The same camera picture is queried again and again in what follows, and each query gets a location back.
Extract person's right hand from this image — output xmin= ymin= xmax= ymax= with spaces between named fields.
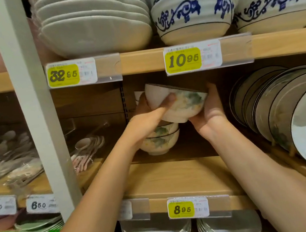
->
xmin=183 ymin=81 xmax=233 ymax=146

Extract person's left hand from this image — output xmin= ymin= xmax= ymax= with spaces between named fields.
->
xmin=120 ymin=87 xmax=185 ymax=154

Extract medium floral bowls stack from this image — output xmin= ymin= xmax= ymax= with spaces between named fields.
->
xmin=138 ymin=129 xmax=183 ymax=158

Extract person's right forearm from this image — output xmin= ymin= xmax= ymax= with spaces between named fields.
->
xmin=203 ymin=103 xmax=306 ymax=232

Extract person's left forearm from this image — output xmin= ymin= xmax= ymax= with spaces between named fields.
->
xmin=16 ymin=135 xmax=161 ymax=232

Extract stack of large white dishes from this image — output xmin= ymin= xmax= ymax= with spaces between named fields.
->
xmin=28 ymin=0 xmax=157 ymax=67

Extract bundle of pink ceramic spoons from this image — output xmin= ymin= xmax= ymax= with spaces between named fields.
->
xmin=68 ymin=134 xmax=110 ymax=175

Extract yellow price tag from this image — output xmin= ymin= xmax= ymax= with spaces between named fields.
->
xmin=166 ymin=193 xmax=211 ymax=224
xmin=162 ymin=39 xmax=225 ymax=77
xmin=45 ymin=56 xmax=99 ymax=91
xmin=116 ymin=199 xmax=135 ymax=222

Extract stack of pale green plates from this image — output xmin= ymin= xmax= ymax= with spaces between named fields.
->
xmin=13 ymin=208 xmax=66 ymax=232

